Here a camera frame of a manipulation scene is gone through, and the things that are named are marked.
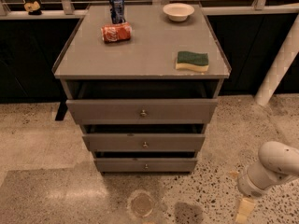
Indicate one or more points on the grey drawer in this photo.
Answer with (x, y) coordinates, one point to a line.
(142, 111)
(129, 165)
(143, 141)

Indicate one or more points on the grey top drawer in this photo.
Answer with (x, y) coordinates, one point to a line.
(142, 111)

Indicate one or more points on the orange soda can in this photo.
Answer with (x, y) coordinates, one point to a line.
(116, 32)

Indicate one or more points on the grey drawer cabinet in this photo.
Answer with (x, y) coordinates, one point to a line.
(143, 67)

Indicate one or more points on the metal window railing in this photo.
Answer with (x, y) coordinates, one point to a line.
(68, 6)

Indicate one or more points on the white bowl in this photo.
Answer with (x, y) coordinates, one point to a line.
(178, 11)

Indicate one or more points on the small object on ledge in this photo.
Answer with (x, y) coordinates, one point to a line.
(33, 8)

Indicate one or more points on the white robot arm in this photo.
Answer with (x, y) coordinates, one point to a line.
(276, 164)

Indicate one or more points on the blue soda can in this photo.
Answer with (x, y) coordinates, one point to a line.
(117, 11)

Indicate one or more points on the green yellow sponge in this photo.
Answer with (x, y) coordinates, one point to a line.
(197, 62)

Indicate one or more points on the grey bottom drawer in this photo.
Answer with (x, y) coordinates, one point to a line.
(129, 165)

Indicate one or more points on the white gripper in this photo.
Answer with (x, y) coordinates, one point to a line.
(249, 187)

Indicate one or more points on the white diagonal pole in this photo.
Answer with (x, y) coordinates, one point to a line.
(279, 67)

